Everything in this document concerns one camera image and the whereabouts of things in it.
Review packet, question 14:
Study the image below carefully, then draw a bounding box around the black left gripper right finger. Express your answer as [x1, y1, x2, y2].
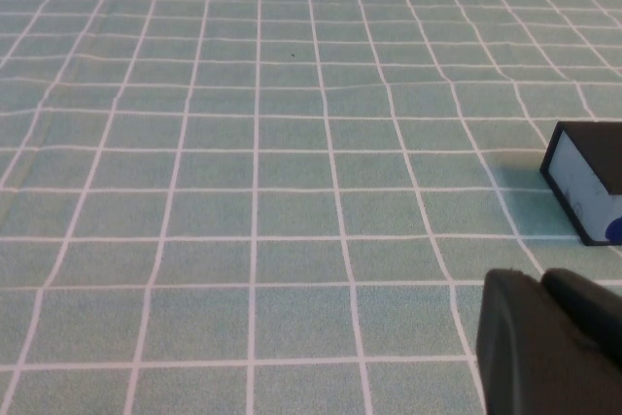
[540, 267, 622, 370]

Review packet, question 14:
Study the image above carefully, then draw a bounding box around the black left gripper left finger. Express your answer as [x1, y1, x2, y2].
[475, 267, 622, 415]

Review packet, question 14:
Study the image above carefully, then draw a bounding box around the black glasses case blue print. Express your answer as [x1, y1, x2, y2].
[538, 121, 622, 247]

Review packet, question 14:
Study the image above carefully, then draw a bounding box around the green checked tablecloth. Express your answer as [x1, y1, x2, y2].
[0, 0, 622, 415]

